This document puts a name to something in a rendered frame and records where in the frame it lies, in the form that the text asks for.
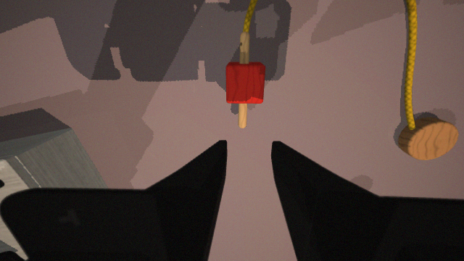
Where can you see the red wooden block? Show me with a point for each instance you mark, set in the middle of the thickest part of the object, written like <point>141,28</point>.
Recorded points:
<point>245,83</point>

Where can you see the round wooden disc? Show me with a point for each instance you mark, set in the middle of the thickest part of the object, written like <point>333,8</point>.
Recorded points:
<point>430,139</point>

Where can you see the light wooden stick with yellow string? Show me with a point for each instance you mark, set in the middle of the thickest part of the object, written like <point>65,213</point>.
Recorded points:
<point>413,31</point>

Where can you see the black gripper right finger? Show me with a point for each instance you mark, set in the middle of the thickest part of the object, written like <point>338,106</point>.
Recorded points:
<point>332,219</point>

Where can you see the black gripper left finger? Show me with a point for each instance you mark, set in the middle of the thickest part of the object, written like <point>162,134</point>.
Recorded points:
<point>174,219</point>

